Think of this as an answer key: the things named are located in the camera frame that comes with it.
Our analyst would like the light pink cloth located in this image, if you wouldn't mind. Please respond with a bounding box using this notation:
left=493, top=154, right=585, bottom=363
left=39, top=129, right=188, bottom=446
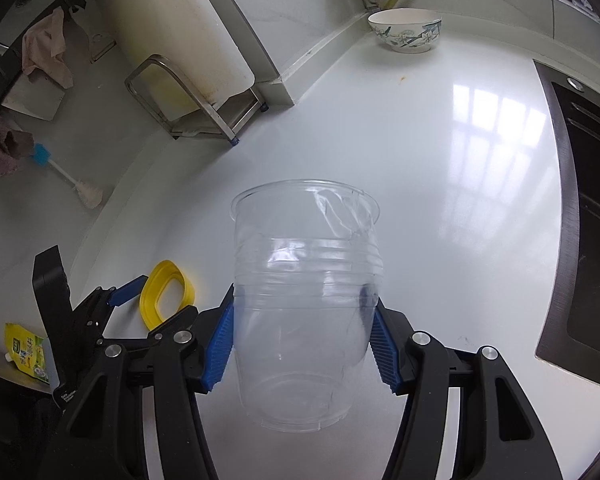
left=20, top=7, right=75, bottom=89

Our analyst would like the white floral bowl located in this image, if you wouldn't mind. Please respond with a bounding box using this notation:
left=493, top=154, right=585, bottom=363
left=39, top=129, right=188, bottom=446
left=368, top=7, right=443, bottom=55

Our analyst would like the dark kitchen sink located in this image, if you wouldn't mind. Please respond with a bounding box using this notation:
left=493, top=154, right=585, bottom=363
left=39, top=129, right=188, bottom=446
left=532, top=58, right=600, bottom=379

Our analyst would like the steel cleaver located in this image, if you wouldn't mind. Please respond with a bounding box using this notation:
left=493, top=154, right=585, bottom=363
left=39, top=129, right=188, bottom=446
left=0, top=72, right=64, bottom=121

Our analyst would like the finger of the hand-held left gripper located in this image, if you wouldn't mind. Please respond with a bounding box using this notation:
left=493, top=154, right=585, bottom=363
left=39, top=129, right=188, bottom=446
left=72, top=274, right=149, bottom=331
left=96, top=306, right=200, bottom=350

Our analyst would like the white cutting board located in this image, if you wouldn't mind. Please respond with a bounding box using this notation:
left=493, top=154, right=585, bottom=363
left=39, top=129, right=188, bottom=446
left=99, top=0, right=256, bottom=124

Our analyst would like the yellow green pouch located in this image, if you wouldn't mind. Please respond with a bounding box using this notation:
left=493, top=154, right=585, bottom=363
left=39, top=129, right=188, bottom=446
left=3, top=322, right=51, bottom=386

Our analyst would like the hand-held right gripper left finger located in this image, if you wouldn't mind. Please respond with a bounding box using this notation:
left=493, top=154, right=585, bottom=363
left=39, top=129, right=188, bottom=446
left=50, top=282, right=236, bottom=480

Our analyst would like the yellow plastic ring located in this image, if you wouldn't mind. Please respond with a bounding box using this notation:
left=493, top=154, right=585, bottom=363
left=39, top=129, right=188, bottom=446
left=138, top=259, right=198, bottom=332

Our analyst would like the white brush with blue sponge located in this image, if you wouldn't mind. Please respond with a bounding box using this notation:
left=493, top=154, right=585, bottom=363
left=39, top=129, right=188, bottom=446
left=29, top=142, right=104, bottom=210

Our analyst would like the clear plastic cup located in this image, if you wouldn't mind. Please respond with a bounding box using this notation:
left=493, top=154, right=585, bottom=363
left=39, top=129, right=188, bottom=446
left=229, top=177, right=384, bottom=434

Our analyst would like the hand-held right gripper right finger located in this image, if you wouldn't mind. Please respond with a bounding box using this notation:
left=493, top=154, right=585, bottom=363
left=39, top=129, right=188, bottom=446
left=365, top=285, right=564, bottom=480

